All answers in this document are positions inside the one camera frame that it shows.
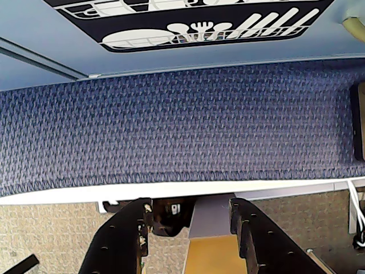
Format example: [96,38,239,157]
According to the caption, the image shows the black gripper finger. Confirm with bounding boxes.
[229,196,329,274]
[79,196,153,274]

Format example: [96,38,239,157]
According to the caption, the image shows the gray and yellow block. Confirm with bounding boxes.
[181,196,249,274]

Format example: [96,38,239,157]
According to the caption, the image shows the black bar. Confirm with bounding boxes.
[0,253,39,274]

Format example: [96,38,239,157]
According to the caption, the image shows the dark wooden block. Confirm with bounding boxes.
[350,83,365,162]

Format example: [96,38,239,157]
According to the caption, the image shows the dishwasher door with decal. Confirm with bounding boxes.
[0,0,365,79]

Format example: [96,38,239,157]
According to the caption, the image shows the blue toy kitchen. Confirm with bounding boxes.
[0,0,365,92]

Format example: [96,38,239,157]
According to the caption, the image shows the white cable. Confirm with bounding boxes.
[346,179,365,237]

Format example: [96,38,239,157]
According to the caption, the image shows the gold dishwasher door handle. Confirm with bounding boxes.
[341,8,365,44]

